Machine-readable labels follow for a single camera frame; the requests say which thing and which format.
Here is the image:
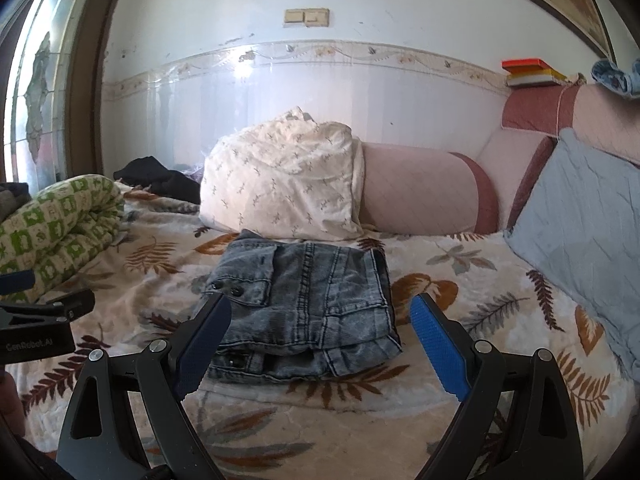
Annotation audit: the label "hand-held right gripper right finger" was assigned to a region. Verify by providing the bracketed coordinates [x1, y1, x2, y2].
[409, 292, 586, 480]

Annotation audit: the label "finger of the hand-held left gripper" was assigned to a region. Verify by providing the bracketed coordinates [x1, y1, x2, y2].
[0, 269, 37, 297]
[0, 288, 96, 328]

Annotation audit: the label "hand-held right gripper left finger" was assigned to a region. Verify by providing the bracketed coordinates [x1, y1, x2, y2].
[55, 291, 233, 480]

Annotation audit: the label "grey denim pants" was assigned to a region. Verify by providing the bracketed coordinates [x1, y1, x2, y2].
[202, 230, 404, 385]

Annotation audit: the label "green white rolled quilt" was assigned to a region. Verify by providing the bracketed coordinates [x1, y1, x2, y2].
[0, 174, 126, 303]

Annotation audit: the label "dark grey cloth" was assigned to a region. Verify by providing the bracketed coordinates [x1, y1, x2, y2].
[0, 181, 31, 223]

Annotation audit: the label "leaf print beige blanket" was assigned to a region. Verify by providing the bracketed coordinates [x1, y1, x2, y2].
[5, 182, 640, 480]

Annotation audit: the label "pink bolster cushion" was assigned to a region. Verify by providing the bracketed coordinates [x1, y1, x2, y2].
[357, 142, 501, 237]

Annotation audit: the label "black clothing pile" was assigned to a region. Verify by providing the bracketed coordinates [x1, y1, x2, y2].
[113, 156, 202, 203]

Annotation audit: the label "light blue quilted pillow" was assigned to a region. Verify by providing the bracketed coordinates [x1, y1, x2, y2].
[504, 128, 640, 386]

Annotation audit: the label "white patterned pillow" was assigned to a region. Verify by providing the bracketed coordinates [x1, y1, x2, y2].
[199, 106, 366, 241]

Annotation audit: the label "stained glass window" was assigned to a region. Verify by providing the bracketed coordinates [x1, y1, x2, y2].
[0, 0, 132, 186]

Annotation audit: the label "white yellow book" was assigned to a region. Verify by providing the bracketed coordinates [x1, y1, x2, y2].
[506, 69, 568, 88]

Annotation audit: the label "pink padded headboard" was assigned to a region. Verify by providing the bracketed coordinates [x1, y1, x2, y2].
[500, 84, 640, 233]

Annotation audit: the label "red orange book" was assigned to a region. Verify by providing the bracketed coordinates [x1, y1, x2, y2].
[502, 59, 550, 75]

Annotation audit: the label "blue patterned cloth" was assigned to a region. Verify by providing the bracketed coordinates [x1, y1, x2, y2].
[591, 57, 640, 98]

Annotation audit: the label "beige cord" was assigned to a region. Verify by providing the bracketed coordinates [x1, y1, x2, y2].
[552, 76, 587, 139]

